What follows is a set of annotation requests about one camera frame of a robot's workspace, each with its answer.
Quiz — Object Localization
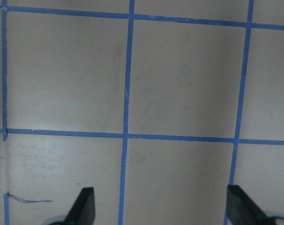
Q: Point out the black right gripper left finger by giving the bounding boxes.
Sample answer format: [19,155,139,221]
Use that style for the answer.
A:
[65,187,96,225]

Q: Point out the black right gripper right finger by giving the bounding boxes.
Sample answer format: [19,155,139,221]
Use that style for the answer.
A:
[227,185,270,225]

